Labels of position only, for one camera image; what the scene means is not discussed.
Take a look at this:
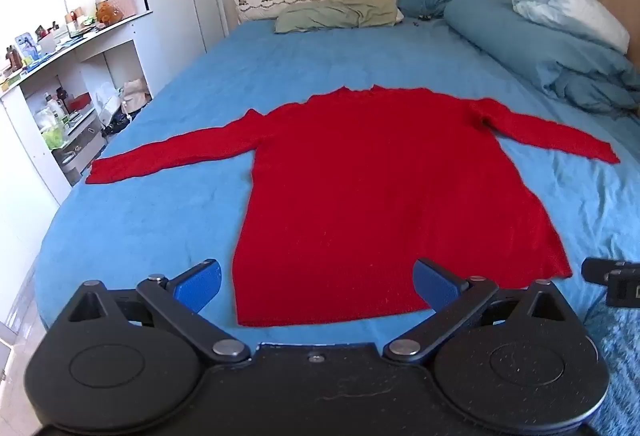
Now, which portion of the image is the white shelf unit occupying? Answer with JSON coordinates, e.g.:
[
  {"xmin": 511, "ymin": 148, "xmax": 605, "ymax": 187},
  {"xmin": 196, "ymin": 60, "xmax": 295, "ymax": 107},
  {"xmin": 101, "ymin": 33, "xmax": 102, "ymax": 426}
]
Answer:
[{"xmin": 0, "ymin": 8, "xmax": 153, "ymax": 207}]

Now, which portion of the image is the red knit sweater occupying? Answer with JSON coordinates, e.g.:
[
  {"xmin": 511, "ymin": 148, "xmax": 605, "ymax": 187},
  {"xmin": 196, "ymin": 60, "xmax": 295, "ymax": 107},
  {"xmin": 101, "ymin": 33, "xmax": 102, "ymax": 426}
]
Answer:
[{"xmin": 86, "ymin": 85, "xmax": 621, "ymax": 328}]

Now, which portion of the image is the orange plush bear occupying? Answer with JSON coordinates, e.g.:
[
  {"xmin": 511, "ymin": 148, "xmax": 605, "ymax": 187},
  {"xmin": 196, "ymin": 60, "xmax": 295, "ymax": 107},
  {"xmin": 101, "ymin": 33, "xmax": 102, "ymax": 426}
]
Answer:
[{"xmin": 96, "ymin": 1, "xmax": 124, "ymax": 27}]

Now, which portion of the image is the beige cloth bag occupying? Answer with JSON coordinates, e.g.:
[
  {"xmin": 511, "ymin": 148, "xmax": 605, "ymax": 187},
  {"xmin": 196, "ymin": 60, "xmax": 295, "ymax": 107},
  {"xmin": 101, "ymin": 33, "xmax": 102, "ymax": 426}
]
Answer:
[{"xmin": 121, "ymin": 78, "xmax": 152, "ymax": 115}]

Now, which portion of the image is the bed with blue sheet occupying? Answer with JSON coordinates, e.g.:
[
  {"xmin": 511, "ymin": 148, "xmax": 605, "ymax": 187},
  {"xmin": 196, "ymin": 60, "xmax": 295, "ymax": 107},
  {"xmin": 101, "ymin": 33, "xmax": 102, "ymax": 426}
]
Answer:
[{"xmin": 35, "ymin": 13, "xmax": 640, "ymax": 436}]

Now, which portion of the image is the green plastic bag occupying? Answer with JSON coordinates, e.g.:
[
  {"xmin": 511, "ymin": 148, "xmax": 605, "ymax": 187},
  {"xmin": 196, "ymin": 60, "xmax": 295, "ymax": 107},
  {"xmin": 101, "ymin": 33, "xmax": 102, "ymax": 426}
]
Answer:
[{"xmin": 39, "ymin": 120, "xmax": 70, "ymax": 151}]

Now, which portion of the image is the clutter of small desk supplies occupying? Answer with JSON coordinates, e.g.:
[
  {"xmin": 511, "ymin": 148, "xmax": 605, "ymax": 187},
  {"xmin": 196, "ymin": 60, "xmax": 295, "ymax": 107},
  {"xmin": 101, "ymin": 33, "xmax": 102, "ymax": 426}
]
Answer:
[{"xmin": 0, "ymin": 7, "xmax": 101, "ymax": 89}]

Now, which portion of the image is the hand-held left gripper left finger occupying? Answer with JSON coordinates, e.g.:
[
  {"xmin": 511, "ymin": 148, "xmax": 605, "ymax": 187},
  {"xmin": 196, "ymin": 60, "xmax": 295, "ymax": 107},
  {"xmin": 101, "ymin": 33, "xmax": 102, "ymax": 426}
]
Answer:
[{"xmin": 60, "ymin": 259, "xmax": 251, "ymax": 364}]

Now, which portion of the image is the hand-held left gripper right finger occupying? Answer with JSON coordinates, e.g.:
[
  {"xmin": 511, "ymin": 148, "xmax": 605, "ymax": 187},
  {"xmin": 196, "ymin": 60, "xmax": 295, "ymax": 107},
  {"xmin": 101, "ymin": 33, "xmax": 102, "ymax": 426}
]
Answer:
[{"xmin": 382, "ymin": 258, "xmax": 586, "ymax": 364}]

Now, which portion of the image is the light blue blanket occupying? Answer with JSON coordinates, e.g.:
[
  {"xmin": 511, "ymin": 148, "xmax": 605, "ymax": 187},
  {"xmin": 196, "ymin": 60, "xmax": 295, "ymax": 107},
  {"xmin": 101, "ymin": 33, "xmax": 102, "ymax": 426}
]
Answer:
[{"xmin": 511, "ymin": 0, "xmax": 631, "ymax": 53}]

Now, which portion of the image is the white wardrobe with grey panel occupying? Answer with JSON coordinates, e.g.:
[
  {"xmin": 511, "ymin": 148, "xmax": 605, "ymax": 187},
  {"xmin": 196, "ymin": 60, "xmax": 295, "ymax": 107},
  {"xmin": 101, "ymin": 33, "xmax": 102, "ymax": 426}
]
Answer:
[{"xmin": 131, "ymin": 0, "xmax": 227, "ymax": 99}]

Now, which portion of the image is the teal duvet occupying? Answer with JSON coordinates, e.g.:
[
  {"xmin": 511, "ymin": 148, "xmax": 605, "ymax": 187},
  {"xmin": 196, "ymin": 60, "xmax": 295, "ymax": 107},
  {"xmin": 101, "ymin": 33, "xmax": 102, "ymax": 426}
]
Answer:
[{"xmin": 444, "ymin": 0, "xmax": 640, "ymax": 117}]

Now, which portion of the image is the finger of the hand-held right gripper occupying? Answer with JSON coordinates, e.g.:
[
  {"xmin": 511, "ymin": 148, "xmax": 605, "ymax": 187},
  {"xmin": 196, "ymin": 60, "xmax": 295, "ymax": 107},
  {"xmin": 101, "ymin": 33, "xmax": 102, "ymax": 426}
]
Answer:
[
  {"xmin": 582, "ymin": 257, "xmax": 640, "ymax": 284},
  {"xmin": 605, "ymin": 268, "xmax": 640, "ymax": 309}
]

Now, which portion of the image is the white bottle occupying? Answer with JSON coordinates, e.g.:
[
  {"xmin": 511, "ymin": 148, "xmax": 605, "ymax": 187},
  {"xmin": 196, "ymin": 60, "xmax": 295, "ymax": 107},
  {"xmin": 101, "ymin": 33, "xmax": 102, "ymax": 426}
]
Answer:
[{"xmin": 44, "ymin": 92, "xmax": 67, "ymax": 123}]

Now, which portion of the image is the green pillow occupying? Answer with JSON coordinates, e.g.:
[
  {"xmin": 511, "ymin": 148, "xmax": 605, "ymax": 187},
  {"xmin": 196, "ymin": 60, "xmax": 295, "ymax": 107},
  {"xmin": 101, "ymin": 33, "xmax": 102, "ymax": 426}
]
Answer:
[{"xmin": 274, "ymin": 0, "xmax": 401, "ymax": 34}]

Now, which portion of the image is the red box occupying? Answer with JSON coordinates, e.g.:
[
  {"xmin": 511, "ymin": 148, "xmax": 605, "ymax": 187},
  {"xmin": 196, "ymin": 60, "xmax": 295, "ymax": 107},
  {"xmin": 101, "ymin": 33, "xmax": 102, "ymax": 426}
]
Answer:
[{"xmin": 65, "ymin": 93, "xmax": 94, "ymax": 115}]

